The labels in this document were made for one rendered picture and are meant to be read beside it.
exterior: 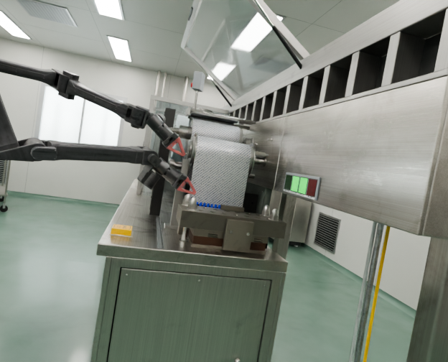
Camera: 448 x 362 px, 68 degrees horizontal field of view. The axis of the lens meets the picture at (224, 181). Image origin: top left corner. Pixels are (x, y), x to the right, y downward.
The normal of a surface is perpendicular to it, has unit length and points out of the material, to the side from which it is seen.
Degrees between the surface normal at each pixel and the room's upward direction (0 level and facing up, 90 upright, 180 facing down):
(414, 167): 90
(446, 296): 90
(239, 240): 90
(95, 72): 90
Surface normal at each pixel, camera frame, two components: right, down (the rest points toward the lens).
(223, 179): 0.21, 0.09
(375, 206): -0.96, -0.15
